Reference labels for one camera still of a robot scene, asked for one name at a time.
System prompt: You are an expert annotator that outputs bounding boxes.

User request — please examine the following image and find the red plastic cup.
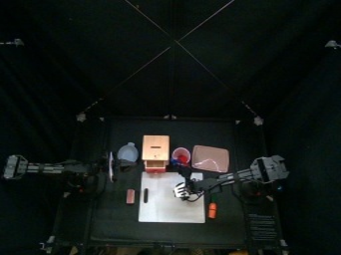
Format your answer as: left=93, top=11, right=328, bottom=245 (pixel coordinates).
left=169, top=146, right=192, bottom=165

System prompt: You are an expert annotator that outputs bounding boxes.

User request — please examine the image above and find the thin diagonal cord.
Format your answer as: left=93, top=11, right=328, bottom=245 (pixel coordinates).
left=122, top=0, right=257, bottom=118
left=81, top=0, right=235, bottom=116

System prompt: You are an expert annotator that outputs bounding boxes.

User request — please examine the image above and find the reddish brown toy sushi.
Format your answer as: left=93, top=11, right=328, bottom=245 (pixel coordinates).
left=125, top=188, right=137, bottom=205

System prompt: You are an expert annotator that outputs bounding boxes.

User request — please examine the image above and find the light blue plastic jug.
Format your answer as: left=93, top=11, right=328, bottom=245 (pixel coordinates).
left=116, top=141, right=140, bottom=163

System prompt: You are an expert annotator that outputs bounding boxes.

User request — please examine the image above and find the orange-handled toy knife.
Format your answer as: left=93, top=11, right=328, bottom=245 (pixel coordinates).
left=207, top=195, right=217, bottom=220

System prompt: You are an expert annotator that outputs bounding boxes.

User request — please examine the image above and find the wooden box with red drawer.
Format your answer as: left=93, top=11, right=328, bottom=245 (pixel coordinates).
left=141, top=134, right=171, bottom=174

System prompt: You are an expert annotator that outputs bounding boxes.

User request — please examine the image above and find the pink rectangular plate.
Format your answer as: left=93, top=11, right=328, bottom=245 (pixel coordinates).
left=189, top=144, right=231, bottom=174

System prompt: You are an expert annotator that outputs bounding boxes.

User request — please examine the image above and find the white thin plate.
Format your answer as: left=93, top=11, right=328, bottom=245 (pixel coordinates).
left=108, top=150, right=116, bottom=183

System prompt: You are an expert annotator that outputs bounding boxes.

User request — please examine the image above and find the white cutting board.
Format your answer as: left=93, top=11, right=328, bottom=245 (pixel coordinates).
left=137, top=171, right=205, bottom=224

